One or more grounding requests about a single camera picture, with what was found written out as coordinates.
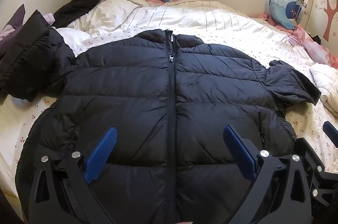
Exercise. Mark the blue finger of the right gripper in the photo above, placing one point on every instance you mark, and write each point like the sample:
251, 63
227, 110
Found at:
331, 132

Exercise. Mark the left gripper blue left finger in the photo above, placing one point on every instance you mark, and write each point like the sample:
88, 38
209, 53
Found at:
95, 162

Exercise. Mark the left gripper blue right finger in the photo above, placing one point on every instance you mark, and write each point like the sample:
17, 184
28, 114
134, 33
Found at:
243, 152

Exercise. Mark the black puffer jacket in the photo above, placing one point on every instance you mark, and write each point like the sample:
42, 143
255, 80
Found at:
169, 97

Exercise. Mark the cream folded quilt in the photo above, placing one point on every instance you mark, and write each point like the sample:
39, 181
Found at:
326, 80

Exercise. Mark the pink floral blanket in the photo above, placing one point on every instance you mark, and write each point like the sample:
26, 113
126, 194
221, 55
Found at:
316, 52

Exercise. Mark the white wardrobe with tree decal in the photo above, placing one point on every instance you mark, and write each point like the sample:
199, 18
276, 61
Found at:
323, 23

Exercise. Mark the black coat on left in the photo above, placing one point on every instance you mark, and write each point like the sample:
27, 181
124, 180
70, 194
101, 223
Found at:
37, 62

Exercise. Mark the right blue cartoon curtain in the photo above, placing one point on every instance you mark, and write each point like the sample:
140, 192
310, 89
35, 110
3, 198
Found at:
287, 13

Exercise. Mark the white cherry print bedsheet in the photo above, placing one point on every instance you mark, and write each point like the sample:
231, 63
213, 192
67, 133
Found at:
214, 23

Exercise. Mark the purple folded garment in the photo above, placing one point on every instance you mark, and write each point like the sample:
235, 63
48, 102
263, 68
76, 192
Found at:
16, 30

